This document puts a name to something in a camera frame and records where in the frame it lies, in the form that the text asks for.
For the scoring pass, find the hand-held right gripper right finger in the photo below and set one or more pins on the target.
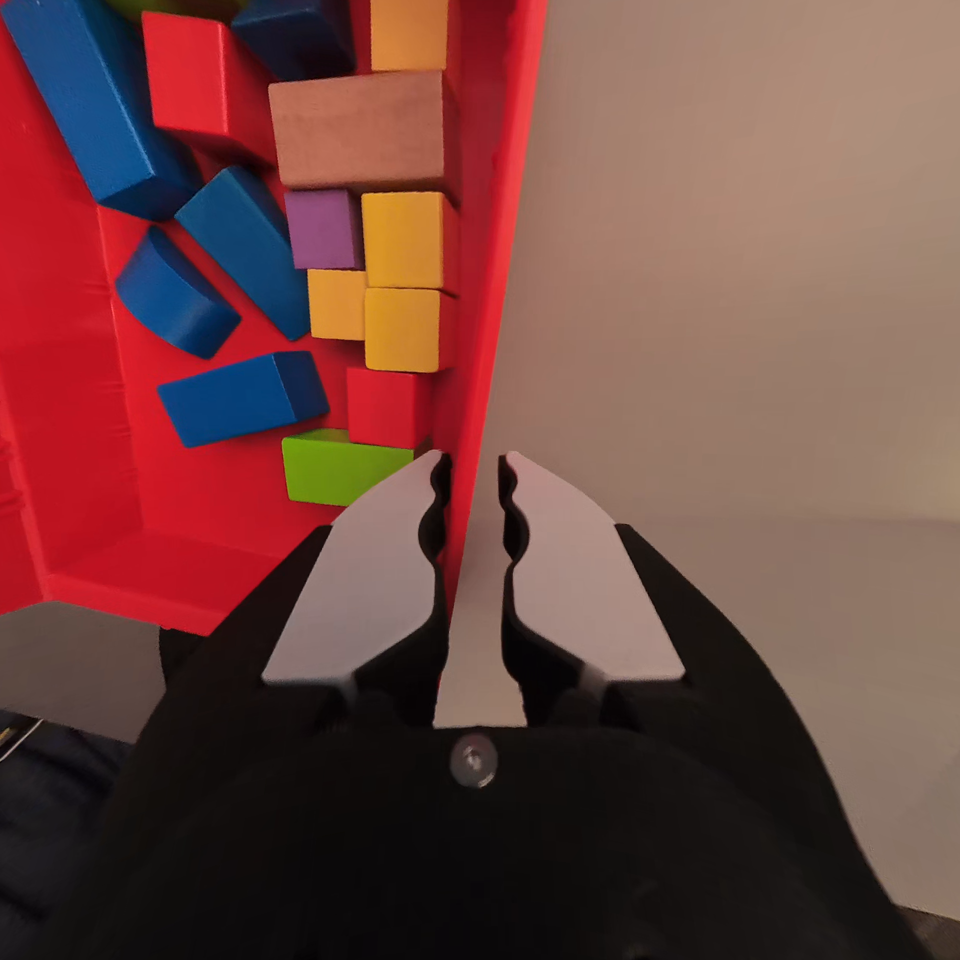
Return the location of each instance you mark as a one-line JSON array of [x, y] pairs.
[[585, 592]]

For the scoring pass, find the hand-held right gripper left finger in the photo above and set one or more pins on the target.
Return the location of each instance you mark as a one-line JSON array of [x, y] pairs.
[[360, 592]]

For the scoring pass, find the green wooden block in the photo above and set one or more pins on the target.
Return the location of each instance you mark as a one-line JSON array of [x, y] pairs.
[[330, 469], [150, 6]]

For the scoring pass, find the red cube block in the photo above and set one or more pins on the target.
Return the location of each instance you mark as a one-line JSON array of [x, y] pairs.
[[386, 409]]

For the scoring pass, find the red plastic bin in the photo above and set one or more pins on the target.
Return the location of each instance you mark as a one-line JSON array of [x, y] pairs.
[[60, 450]]

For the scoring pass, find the navy half-round wooden block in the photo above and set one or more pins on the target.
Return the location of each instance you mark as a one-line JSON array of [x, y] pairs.
[[172, 300]]

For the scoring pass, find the purple wooden cube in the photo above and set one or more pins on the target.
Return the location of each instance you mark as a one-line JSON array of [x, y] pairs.
[[322, 229]]

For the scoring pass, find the large blue wooden block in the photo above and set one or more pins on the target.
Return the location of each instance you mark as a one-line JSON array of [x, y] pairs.
[[240, 240]]

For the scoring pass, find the natural wood rectangular block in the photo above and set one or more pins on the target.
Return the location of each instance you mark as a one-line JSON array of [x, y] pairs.
[[360, 127]]

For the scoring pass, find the red wooden block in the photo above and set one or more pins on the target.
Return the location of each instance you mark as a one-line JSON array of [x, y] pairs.
[[195, 82]]

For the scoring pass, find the small yellow wooden cube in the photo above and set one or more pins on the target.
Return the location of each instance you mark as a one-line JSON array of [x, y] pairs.
[[409, 34]]

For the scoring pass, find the dark blue wedge block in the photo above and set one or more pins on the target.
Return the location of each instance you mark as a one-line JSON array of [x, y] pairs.
[[292, 34]]

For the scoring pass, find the blue wooden cuboid block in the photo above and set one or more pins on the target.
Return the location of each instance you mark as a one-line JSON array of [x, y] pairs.
[[90, 97]]

